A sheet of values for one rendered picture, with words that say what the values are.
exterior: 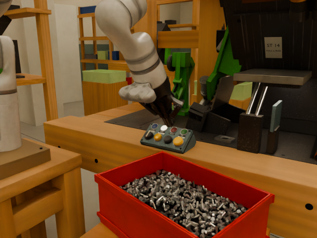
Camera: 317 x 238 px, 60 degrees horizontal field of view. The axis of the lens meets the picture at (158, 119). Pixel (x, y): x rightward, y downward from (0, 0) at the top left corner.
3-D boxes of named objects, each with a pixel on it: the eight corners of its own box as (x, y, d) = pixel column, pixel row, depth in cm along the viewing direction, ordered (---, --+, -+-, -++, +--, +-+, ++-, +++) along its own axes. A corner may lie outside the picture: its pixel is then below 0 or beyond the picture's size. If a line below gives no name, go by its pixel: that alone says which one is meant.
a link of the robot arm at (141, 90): (119, 100, 62) (107, 79, 58) (143, 68, 68) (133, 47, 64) (152, 104, 57) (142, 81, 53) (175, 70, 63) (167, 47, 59)
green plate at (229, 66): (231, 93, 89) (254, 26, 81) (208, 84, 93) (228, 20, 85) (241, 88, 98) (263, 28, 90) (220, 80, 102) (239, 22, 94)
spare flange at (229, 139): (235, 140, 90) (235, 138, 89) (229, 143, 87) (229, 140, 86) (220, 136, 93) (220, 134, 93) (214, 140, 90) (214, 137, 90)
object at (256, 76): (302, 90, 62) (304, 77, 61) (232, 85, 71) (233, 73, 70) (316, 75, 94) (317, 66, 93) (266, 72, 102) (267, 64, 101)
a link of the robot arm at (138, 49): (141, 79, 56) (164, 53, 59) (107, 7, 45) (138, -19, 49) (117, 74, 60) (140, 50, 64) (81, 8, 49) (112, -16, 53)
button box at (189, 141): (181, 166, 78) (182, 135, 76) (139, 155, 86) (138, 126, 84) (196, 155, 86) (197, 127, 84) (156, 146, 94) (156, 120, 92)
